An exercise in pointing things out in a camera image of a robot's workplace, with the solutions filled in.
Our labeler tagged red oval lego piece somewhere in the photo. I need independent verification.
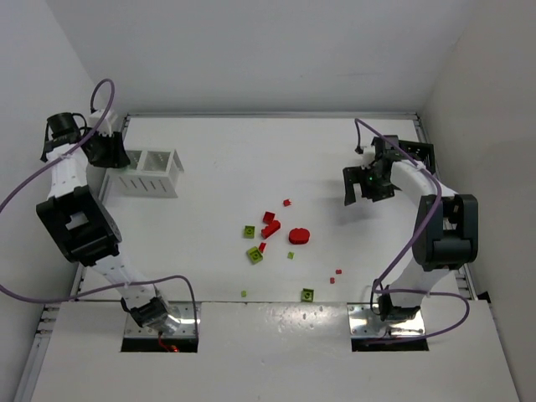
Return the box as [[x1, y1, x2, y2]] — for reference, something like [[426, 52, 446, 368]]
[[288, 228, 311, 245]]

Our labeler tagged red long lego brick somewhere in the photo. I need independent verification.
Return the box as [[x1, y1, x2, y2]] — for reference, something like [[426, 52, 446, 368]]
[[260, 219, 281, 239]]

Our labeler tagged lime lego brick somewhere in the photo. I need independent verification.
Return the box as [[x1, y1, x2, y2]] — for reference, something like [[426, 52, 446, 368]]
[[301, 288, 314, 302], [243, 225, 255, 239], [246, 247, 263, 265]]

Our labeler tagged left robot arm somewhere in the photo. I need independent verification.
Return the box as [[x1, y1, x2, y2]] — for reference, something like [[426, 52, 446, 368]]
[[36, 110, 174, 334]]

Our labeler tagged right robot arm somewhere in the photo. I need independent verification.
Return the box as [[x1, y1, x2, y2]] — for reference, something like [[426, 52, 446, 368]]
[[343, 136, 478, 321]]

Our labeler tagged white two-compartment container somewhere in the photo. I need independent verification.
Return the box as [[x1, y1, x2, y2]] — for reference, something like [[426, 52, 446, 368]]
[[104, 148, 184, 198]]

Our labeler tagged black container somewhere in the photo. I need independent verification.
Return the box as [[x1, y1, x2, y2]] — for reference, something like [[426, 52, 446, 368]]
[[399, 140, 436, 175]]

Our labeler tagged lime lego brick front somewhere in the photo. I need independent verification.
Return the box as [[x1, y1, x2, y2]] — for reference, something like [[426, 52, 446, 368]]
[[301, 288, 314, 302]]

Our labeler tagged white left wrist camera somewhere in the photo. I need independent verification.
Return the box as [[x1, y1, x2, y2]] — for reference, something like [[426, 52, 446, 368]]
[[87, 109, 118, 137]]

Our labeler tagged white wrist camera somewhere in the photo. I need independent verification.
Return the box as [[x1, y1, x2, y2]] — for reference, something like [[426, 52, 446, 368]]
[[358, 146, 375, 167], [87, 109, 118, 137]]

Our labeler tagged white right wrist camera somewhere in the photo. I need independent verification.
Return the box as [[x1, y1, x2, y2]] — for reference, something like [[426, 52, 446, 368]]
[[358, 146, 375, 167]]

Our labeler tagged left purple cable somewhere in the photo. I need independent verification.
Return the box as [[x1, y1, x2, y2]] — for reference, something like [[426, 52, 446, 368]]
[[0, 78, 198, 336]]

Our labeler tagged purple cable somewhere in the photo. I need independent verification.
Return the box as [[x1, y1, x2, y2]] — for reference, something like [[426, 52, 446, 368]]
[[0, 78, 198, 336], [353, 117, 471, 344]]

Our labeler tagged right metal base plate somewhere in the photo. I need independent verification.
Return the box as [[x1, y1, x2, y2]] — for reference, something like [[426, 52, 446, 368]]
[[347, 303, 425, 340]]

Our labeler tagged metal base plate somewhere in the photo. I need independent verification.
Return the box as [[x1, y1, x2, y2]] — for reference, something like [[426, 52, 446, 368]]
[[123, 301, 200, 340], [347, 303, 425, 340]]

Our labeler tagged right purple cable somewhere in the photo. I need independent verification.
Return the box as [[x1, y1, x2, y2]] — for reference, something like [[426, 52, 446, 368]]
[[353, 117, 471, 344]]

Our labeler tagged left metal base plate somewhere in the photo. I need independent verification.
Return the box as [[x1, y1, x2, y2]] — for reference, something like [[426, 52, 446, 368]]
[[123, 301, 200, 340]]

